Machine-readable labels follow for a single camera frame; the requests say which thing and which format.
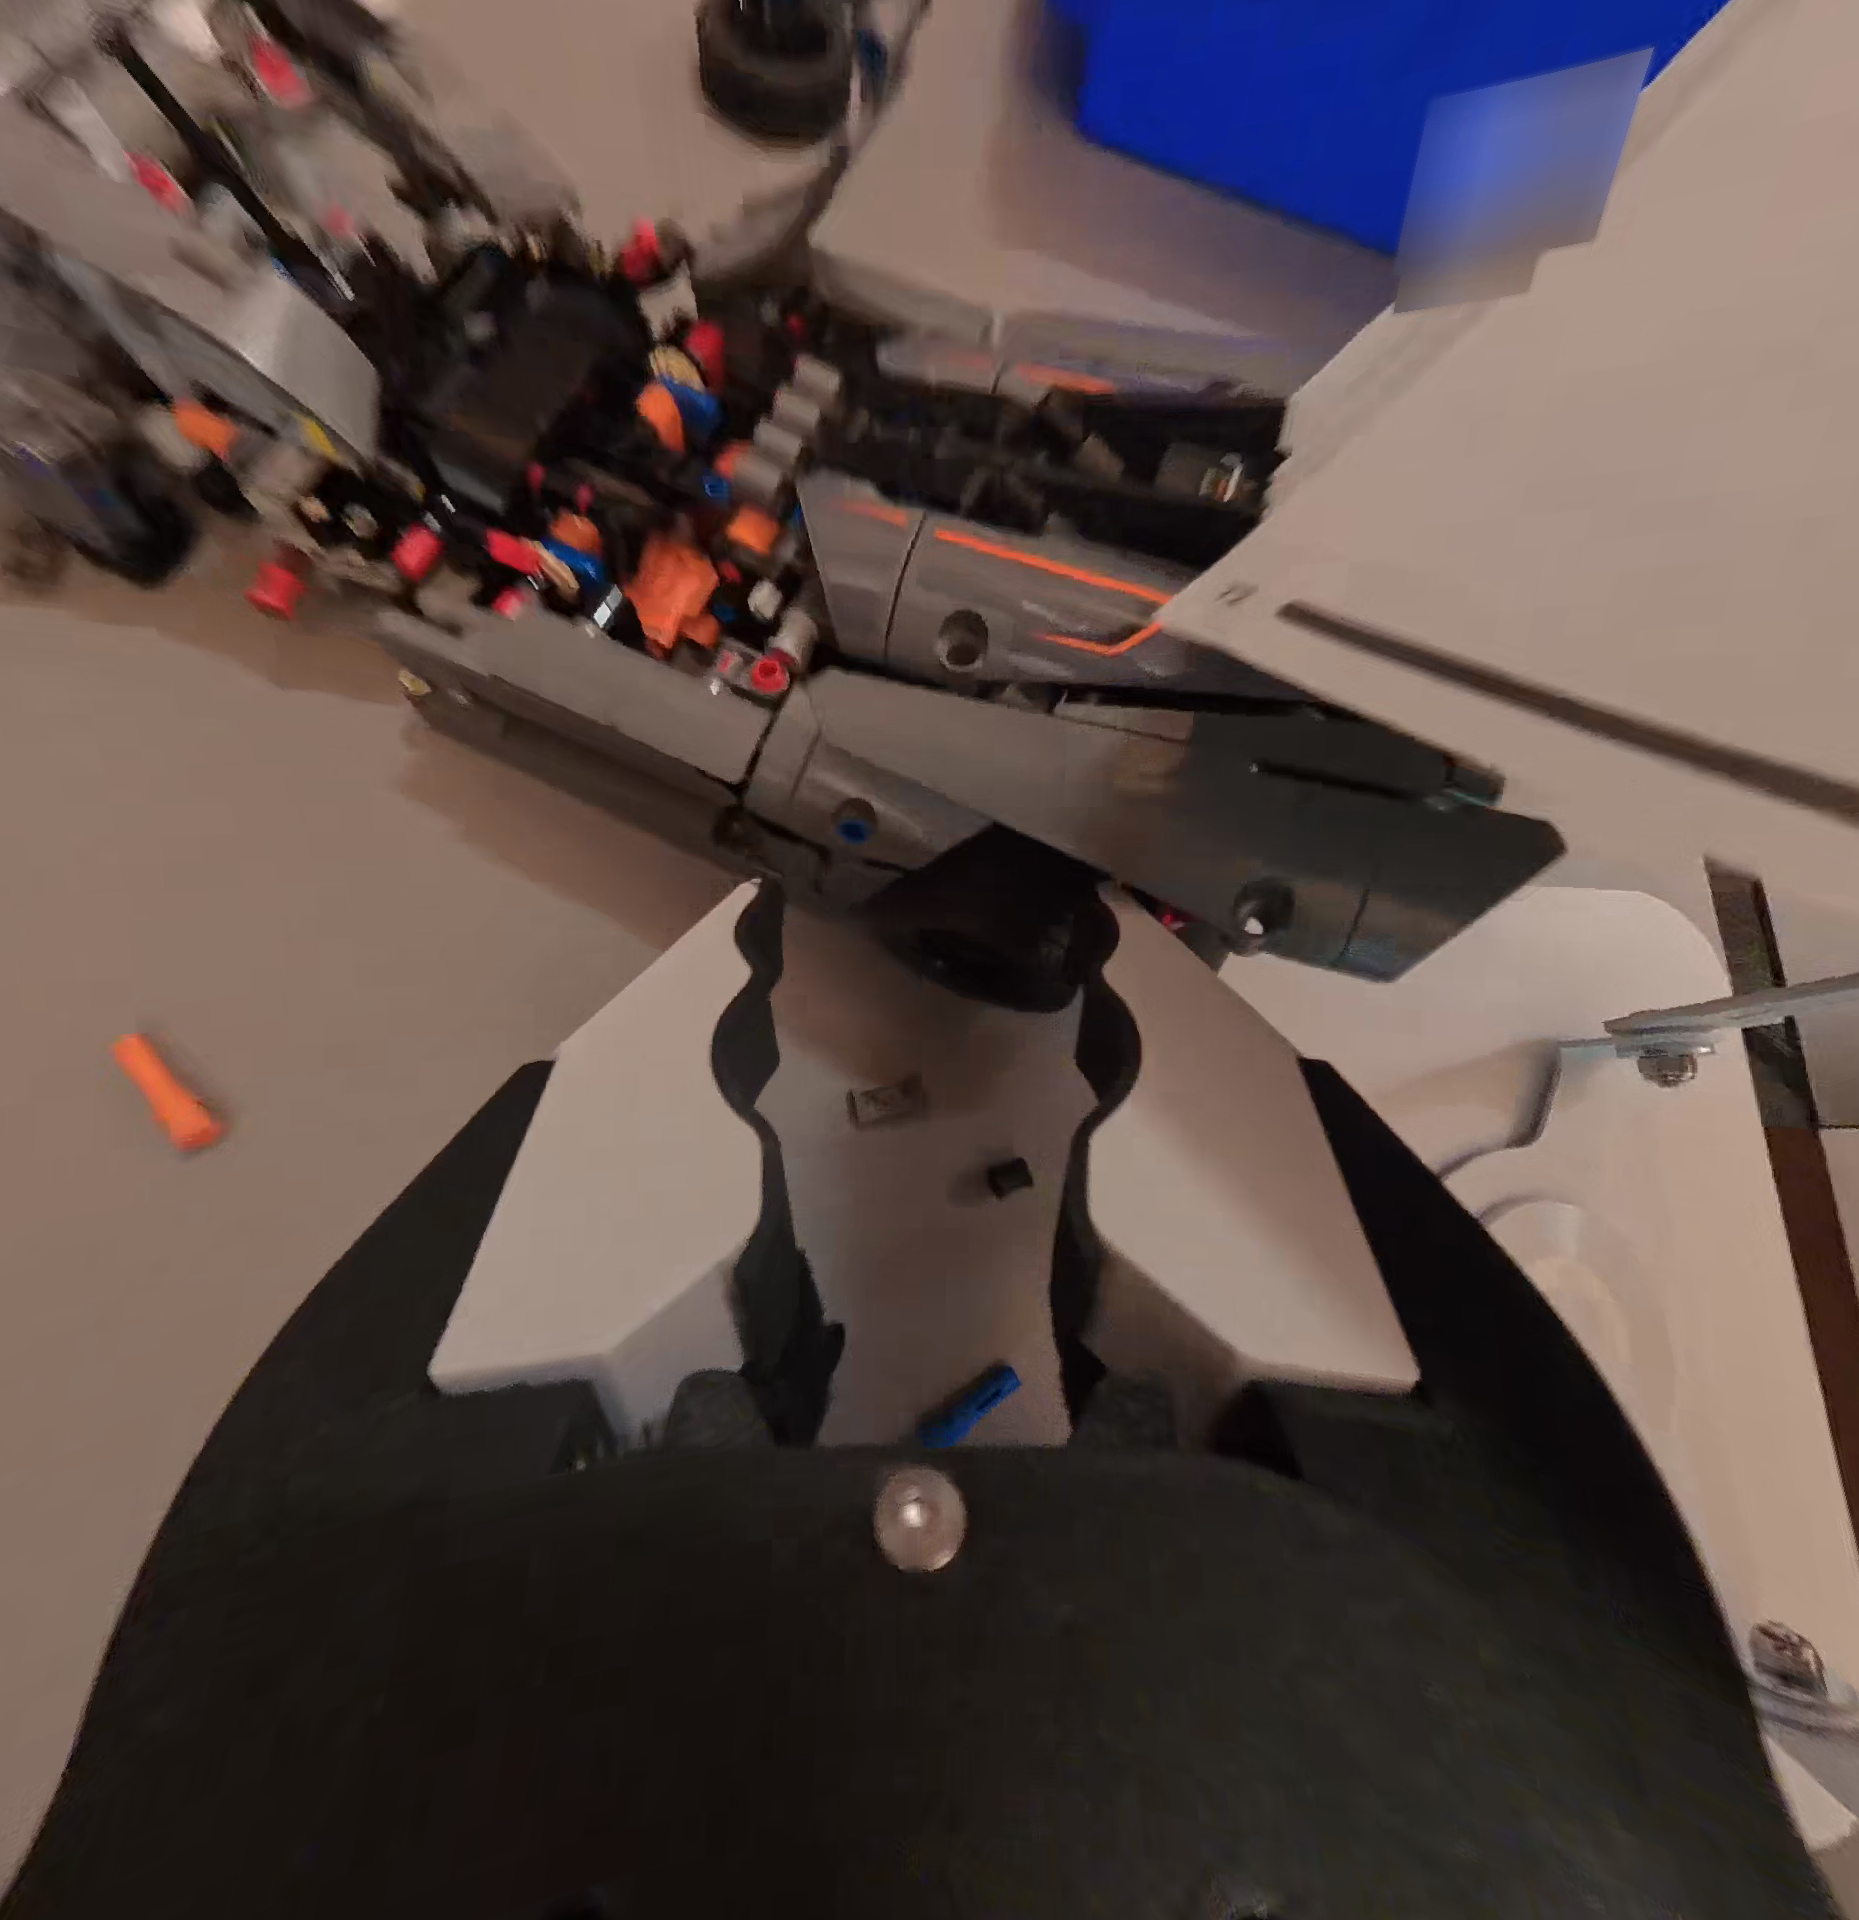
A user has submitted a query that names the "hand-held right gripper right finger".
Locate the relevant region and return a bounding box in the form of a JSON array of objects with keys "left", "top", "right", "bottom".
[{"left": 1048, "top": 898, "right": 1425, "bottom": 1429}]

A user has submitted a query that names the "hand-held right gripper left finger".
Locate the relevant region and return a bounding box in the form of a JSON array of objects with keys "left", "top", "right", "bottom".
[{"left": 422, "top": 882, "right": 787, "bottom": 1410}]

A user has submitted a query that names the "orange lego pin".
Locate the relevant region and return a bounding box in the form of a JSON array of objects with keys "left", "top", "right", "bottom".
[{"left": 110, "top": 1033, "right": 227, "bottom": 1157}]

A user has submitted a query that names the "grey lego car model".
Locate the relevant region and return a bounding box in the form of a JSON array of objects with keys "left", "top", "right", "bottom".
[{"left": 0, "top": 0, "right": 1568, "bottom": 1021}]

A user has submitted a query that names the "blue lego pin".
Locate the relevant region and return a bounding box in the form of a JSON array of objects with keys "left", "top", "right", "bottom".
[{"left": 914, "top": 1363, "right": 1025, "bottom": 1444}]

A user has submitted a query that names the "black lego tire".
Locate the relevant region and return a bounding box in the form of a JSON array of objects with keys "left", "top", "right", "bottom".
[{"left": 692, "top": 0, "right": 858, "bottom": 143}]

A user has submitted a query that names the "blue plastic bin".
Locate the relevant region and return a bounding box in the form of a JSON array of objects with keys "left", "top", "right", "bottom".
[{"left": 1039, "top": 0, "right": 1741, "bottom": 256}]

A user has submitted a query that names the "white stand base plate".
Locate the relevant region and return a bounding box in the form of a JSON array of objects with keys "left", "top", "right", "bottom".
[{"left": 1222, "top": 884, "right": 1859, "bottom": 1854}]

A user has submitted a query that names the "metal stand bracket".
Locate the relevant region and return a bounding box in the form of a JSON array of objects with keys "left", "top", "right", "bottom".
[
  {"left": 1557, "top": 967, "right": 1859, "bottom": 1087},
  {"left": 1739, "top": 1619, "right": 1859, "bottom": 1749}
]

